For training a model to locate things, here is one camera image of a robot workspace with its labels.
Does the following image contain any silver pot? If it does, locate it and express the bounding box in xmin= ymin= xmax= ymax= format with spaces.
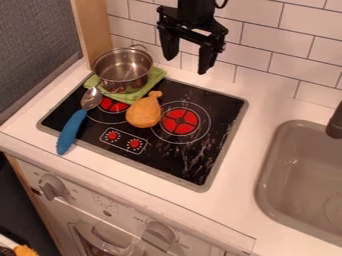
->
xmin=90 ymin=44 xmax=155 ymax=95

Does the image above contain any blue spoon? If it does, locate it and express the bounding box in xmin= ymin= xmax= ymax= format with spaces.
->
xmin=54 ymin=86 xmax=105 ymax=156

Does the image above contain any toy chicken drumstick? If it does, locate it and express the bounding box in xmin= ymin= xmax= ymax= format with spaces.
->
xmin=124 ymin=90 xmax=165 ymax=129

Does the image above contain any green cloth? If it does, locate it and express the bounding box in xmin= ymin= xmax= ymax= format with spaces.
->
xmin=82 ymin=66 xmax=169 ymax=106

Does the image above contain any toy stove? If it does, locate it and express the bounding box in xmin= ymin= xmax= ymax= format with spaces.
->
xmin=36 ymin=76 xmax=250 ymax=194

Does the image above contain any tap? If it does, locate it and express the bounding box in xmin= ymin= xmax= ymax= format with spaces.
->
xmin=324 ymin=101 xmax=342 ymax=140

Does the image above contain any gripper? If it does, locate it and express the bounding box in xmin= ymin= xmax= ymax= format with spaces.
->
xmin=154 ymin=5 xmax=230 ymax=76

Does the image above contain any yellow toy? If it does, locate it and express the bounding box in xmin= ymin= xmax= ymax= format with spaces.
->
xmin=12 ymin=245 xmax=41 ymax=256

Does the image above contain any toy sink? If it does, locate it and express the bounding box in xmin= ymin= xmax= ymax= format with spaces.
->
xmin=253 ymin=119 xmax=342 ymax=248

